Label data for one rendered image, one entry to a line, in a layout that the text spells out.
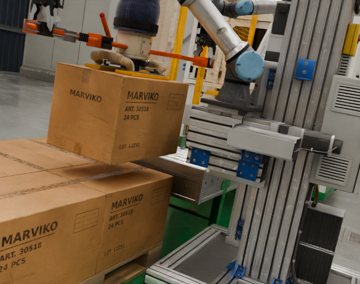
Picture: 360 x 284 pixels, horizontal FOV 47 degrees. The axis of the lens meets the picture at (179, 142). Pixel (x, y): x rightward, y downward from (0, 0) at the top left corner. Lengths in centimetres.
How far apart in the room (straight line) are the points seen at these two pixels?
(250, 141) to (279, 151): 12
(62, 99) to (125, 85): 35
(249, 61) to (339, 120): 47
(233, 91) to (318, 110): 39
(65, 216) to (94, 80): 61
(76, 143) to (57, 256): 53
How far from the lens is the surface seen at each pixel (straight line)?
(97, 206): 188
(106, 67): 212
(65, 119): 204
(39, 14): 179
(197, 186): 242
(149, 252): 243
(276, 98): 195
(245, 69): 167
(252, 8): 222
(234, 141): 168
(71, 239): 183
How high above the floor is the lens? 113
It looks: 9 degrees down
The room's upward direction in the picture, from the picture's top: 10 degrees clockwise
